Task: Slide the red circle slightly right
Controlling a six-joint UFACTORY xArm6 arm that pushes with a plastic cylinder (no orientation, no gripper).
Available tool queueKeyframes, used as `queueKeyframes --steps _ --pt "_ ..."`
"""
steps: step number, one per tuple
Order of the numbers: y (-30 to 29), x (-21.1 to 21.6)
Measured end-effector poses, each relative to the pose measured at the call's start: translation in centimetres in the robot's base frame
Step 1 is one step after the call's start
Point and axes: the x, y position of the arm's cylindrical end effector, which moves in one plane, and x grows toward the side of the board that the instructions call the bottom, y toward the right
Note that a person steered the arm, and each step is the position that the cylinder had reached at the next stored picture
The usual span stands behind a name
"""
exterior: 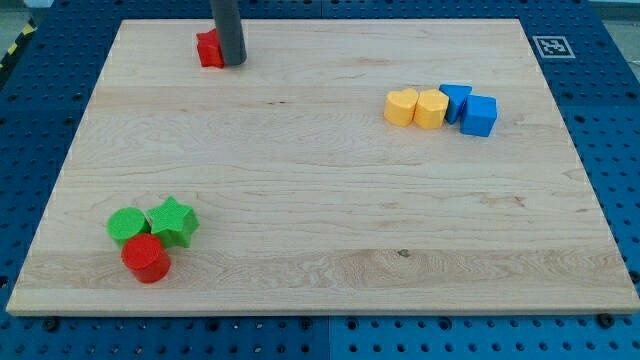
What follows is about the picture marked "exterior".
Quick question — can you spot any white fiducial marker tag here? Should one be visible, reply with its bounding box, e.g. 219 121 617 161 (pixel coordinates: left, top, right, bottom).
533 35 575 59

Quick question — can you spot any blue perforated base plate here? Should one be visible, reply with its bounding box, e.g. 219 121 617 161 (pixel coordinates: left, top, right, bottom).
1 0 639 359

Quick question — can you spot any yellow heart block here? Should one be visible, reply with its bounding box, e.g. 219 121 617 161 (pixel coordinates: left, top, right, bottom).
383 88 419 127

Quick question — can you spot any red star block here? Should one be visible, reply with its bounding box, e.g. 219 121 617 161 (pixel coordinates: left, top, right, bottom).
196 29 225 68

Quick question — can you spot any green star block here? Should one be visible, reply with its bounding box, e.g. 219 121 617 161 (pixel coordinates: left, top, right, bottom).
147 196 199 248

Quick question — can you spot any green cylinder block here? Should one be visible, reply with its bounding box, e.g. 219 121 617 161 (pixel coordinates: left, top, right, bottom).
106 207 151 248

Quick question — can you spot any light wooden board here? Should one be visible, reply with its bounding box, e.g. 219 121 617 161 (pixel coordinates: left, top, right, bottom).
7 19 639 317

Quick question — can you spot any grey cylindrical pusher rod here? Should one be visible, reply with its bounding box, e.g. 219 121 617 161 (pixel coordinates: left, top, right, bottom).
210 0 247 66

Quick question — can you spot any red cylinder block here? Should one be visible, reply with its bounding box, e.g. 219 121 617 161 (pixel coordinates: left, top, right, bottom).
121 233 171 283

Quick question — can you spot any blue cube block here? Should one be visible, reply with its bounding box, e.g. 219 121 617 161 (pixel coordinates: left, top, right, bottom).
460 94 498 137

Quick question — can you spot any blue triangle block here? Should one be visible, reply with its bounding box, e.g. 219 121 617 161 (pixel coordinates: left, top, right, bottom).
439 84 472 125

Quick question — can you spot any yellow pentagon block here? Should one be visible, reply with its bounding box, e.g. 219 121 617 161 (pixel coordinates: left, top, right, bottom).
413 89 449 130

